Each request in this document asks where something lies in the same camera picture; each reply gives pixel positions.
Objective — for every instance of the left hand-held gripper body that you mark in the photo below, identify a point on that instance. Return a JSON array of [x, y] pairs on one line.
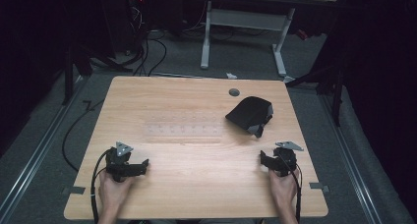
[[118, 158]]

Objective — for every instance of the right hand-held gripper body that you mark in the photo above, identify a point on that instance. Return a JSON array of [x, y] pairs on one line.
[[285, 160]]

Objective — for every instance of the black cap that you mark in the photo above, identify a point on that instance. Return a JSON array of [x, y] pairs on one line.
[[250, 114]]

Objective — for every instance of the person's right hand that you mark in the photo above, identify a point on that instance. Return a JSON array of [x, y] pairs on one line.
[[282, 189]]

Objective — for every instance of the person's left hand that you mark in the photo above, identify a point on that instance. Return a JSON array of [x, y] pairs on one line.
[[113, 191]]

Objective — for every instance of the grey tape strip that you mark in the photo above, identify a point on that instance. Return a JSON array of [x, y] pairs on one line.
[[318, 186], [74, 190]]

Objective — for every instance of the clear plastic sheet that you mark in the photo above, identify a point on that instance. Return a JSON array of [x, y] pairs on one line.
[[183, 130]]

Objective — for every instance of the white paper scrap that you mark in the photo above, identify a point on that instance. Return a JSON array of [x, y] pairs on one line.
[[231, 75]]

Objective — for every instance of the black metal stand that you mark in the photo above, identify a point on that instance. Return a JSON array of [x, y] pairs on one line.
[[69, 73], [331, 83]]

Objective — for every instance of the small red object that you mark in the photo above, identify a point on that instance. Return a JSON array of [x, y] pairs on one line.
[[302, 34]]

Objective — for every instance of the metal floor rail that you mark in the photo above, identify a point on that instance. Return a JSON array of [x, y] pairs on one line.
[[32, 161], [352, 165]]

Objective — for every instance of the white desk frame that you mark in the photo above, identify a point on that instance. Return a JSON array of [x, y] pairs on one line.
[[246, 19]]

